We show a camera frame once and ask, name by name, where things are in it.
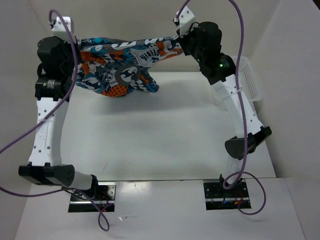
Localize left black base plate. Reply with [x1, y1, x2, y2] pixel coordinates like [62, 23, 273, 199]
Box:
[67, 182, 117, 213]

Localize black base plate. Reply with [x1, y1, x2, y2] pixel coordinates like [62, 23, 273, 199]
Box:
[67, 182, 117, 213]
[203, 180, 252, 211]

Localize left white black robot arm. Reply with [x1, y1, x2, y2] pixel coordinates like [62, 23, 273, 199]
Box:
[18, 36, 100, 200]

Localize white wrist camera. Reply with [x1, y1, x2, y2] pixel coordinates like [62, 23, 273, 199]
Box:
[173, 6, 196, 38]
[51, 16, 76, 43]

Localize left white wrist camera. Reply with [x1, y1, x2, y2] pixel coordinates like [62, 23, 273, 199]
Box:
[51, 16, 76, 43]

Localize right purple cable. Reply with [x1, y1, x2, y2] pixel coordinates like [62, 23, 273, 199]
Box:
[180, 0, 267, 216]

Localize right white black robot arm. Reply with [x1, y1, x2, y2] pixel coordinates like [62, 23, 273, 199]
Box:
[173, 19, 272, 197]

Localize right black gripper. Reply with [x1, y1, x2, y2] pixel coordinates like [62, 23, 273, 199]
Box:
[175, 22, 205, 63]

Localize colourful patterned shorts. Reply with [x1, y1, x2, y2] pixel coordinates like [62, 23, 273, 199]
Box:
[76, 36, 184, 98]

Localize white perforated plastic basket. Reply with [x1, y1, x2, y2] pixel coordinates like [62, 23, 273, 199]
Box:
[212, 55, 263, 103]

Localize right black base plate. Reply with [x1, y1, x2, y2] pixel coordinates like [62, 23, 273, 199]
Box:
[203, 180, 252, 211]

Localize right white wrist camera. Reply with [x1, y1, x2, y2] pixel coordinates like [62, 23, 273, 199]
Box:
[173, 6, 196, 38]

